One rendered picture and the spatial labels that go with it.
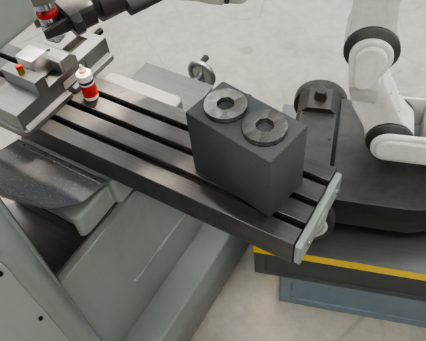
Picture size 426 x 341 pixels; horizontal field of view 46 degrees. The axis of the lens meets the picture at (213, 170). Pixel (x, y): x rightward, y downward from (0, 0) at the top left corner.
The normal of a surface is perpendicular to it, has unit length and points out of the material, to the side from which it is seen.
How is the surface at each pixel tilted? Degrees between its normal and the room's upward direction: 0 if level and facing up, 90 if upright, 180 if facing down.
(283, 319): 0
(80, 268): 90
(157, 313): 0
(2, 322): 88
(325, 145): 0
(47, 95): 90
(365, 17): 90
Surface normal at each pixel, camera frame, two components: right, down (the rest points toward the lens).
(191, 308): 0.76, 0.10
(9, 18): 0.86, 0.36
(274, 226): -0.08, -0.62
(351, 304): -0.23, 0.77
